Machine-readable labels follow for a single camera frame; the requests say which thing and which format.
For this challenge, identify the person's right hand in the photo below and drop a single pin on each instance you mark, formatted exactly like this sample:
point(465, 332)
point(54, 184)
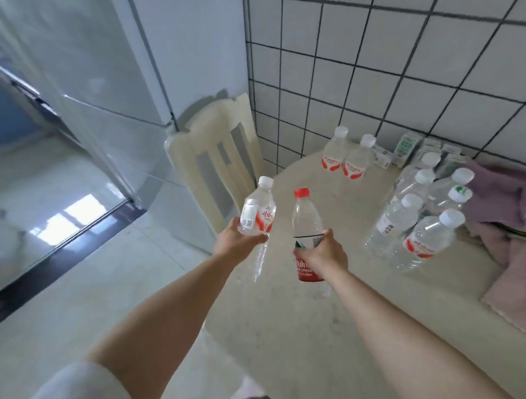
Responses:
point(328, 259)

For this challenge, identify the person's left hand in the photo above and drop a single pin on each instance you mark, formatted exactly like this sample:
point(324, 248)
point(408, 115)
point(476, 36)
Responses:
point(231, 246)

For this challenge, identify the person's right thumb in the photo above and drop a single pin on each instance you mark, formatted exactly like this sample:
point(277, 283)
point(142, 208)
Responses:
point(305, 250)

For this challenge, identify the person's left thumb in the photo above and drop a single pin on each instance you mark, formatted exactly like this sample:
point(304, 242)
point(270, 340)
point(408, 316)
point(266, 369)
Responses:
point(257, 239)

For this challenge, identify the red cap water bottle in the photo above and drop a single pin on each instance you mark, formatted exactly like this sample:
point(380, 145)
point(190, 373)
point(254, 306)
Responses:
point(306, 218)

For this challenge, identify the white cap water bottle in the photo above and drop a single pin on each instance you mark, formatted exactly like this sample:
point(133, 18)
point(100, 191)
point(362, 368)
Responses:
point(259, 205)
point(357, 162)
point(333, 154)

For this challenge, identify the person's right forearm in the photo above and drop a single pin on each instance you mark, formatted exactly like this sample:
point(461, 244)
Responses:
point(402, 341)

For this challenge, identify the person's left forearm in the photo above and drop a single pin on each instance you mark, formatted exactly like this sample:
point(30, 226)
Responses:
point(164, 324)

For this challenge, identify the cluster of clear plastic bottles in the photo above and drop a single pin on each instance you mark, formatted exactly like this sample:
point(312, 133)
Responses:
point(419, 230)

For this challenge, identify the small white drink carton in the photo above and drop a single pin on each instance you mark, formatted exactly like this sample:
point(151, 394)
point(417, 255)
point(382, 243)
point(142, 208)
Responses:
point(382, 158)

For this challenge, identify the green and white drink carton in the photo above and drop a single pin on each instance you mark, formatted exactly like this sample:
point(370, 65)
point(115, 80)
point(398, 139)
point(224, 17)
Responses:
point(406, 148)

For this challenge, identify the pink towel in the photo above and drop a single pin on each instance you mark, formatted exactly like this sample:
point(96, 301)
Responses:
point(499, 197)

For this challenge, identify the white sleeve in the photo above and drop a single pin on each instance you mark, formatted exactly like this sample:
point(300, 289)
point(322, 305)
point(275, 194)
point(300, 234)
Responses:
point(78, 382)

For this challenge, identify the silver refrigerator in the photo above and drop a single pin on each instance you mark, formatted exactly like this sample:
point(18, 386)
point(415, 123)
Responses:
point(82, 74)

